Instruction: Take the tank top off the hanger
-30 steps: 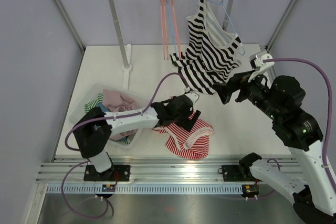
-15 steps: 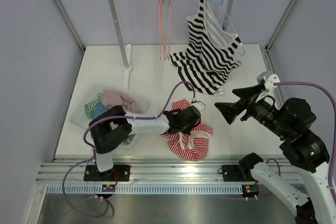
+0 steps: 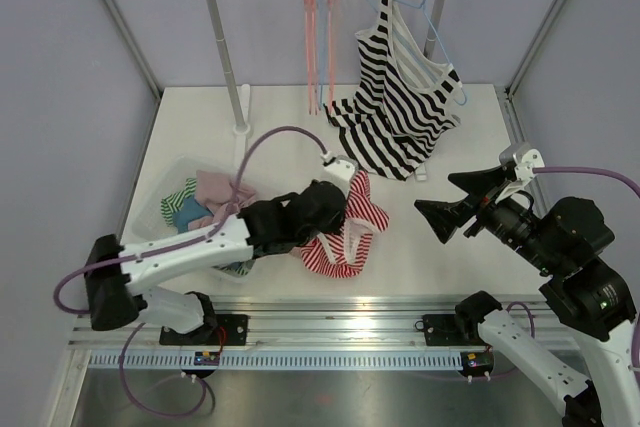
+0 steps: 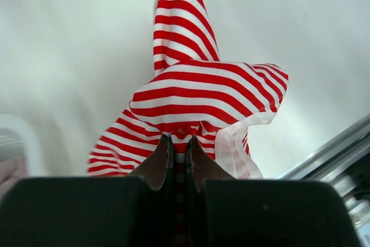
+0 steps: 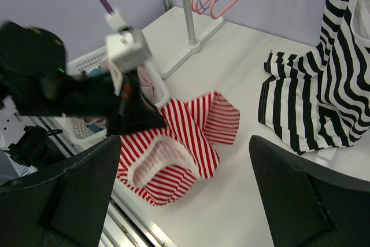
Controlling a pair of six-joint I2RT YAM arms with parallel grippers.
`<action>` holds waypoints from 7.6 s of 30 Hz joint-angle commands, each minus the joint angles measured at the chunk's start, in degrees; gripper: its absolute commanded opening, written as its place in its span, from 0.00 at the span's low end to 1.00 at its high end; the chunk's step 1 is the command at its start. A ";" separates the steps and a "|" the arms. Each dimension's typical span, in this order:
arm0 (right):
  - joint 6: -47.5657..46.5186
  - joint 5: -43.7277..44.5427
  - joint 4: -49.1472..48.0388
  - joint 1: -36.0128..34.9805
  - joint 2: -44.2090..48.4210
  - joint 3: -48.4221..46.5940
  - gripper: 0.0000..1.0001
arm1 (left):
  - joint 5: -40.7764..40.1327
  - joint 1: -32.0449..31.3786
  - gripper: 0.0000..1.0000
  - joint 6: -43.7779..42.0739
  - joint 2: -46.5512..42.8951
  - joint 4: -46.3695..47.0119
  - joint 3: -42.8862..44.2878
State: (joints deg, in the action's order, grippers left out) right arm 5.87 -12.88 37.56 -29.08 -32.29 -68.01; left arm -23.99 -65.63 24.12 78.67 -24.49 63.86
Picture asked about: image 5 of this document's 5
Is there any metal clothes rack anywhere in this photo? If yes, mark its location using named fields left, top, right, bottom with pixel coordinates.
left=159, top=0, right=224, bottom=79

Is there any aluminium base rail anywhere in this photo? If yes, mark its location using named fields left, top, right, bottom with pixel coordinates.
left=32, top=117, right=176, bottom=247

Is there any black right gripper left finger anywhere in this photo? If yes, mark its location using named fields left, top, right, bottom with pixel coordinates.
left=1, top=136, right=121, bottom=246

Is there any teal blue tank top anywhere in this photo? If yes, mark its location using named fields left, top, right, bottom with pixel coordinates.
left=87, top=67, right=106, bottom=78

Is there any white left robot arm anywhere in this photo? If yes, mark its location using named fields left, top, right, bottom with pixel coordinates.
left=1, top=21, right=167, bottom=136

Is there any red striped tank top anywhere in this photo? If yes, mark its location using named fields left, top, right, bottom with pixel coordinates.
left=116, top=91, right=241, bottom=206

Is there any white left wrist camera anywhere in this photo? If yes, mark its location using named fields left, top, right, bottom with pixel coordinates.
left=105, top=9, right=152, bottom=95

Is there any mauve pink tank top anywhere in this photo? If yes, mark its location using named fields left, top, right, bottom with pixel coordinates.
left=73, top=58, right=155, bottom=129

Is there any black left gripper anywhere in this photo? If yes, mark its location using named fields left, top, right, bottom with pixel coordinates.
left=60, top=72, right=167, bottom=136

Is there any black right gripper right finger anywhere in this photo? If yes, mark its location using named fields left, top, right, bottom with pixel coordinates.
left=249, top=135, right=369, bottom=246

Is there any black white striped tank top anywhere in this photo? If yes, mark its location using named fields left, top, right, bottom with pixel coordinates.
left=258, top=0, right=369, bottom=154

